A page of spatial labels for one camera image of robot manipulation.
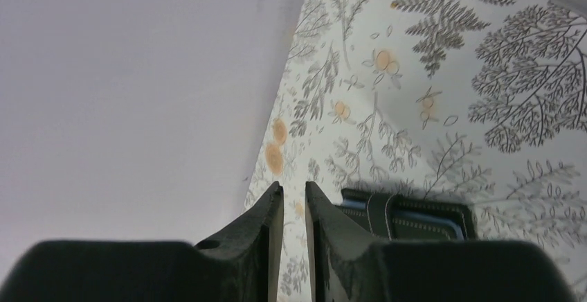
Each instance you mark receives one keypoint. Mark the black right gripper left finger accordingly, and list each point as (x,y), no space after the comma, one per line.
(238,263)

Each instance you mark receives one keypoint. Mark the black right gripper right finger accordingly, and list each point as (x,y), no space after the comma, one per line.
(351,264)

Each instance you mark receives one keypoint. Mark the black leather card holder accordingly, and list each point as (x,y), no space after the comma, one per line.
(397,217)

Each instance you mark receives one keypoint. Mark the floral table mat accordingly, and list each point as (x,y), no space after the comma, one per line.
(474,101)

